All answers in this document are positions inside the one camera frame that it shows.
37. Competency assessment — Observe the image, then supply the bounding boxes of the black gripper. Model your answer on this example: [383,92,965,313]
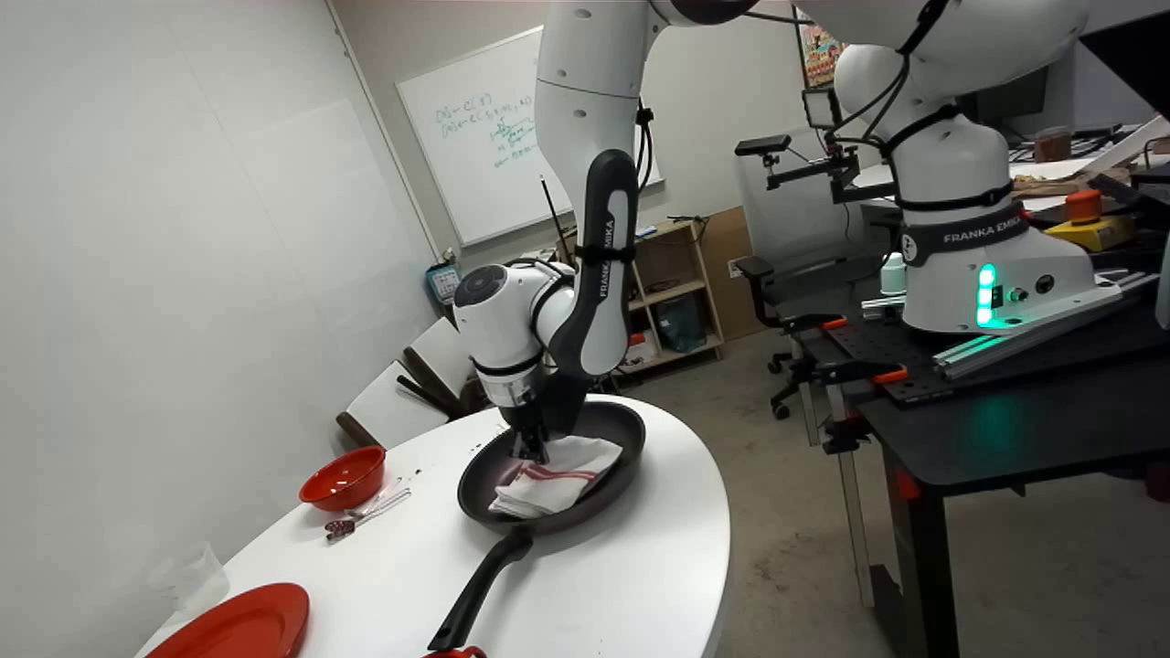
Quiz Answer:
[504,374,589,463]

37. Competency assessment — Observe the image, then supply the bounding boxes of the white cloth red stripes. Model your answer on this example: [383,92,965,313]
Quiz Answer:
[490,436,621,518]

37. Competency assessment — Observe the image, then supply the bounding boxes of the black frying pan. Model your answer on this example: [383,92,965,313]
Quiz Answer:
[427,402,648,658]

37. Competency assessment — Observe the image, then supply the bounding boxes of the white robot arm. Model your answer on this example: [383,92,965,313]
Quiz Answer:
[455,0,1093,457]

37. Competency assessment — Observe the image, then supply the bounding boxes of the near white wooden chair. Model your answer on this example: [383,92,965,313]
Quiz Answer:
[337,361,445,445]

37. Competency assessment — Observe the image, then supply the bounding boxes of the white wooden chair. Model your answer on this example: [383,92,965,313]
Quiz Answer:
[404,319,473,406]
[337,361,445,445]

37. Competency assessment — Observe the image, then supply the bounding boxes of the far white wooden chair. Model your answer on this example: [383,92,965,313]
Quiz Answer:
[404,319,473,406]

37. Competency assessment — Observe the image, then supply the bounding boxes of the round white table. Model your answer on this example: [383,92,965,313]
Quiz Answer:
[129,389,734,658]

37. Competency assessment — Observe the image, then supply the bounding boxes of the wooden shelf unit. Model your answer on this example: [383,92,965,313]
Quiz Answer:
[618,220,726,376]

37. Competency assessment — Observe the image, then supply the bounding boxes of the red bowl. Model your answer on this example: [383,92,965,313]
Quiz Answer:
[302,445,387,514]

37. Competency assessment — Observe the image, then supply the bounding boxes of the black office chair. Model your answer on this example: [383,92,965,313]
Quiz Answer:
[734,255,852,421]

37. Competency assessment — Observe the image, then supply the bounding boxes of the orange black clamp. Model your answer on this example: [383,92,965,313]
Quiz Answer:
[817,354,910,454]

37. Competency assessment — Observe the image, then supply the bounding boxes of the red plate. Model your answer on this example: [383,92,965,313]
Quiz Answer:
[147,580,311,658]

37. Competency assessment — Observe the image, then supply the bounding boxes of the whiteboard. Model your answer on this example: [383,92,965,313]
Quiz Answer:
[398,21,661,246]

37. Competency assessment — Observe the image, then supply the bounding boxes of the black robot desk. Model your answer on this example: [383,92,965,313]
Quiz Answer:
[807,286,1170,658]

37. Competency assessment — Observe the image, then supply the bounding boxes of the colourful wall poster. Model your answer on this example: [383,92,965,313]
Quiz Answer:
[801,27,840,89]

